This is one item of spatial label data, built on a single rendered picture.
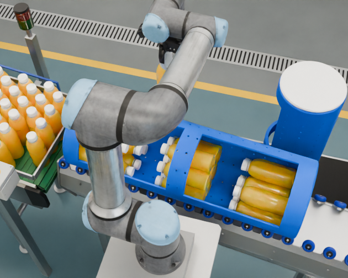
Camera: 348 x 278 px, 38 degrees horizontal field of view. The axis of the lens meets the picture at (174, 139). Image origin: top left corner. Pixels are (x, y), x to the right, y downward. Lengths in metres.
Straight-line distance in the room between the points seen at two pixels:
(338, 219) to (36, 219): 1.74
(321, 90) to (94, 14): 2.28
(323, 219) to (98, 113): 1.18
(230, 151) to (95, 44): 2.07
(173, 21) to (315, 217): 0.99
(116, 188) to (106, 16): 2.83
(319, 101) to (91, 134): 1.27
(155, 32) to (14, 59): 2.55
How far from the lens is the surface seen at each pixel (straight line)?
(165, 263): 1.49
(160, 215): 1.36
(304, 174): 1.71
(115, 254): 1.57
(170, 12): 1.37
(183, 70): 1.16
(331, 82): 2.24
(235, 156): 1.95
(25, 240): 2.45
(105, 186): 1.26
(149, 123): 1.03
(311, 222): 1.99
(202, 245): 1.65
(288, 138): 2.30
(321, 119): 2.17
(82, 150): 1.87
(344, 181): 3.04
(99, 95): 1.06
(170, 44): 1.57
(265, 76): 3.59
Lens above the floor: 2.67
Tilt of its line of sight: 56 degrees down
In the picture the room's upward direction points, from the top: 1 degrees counter-clockwise
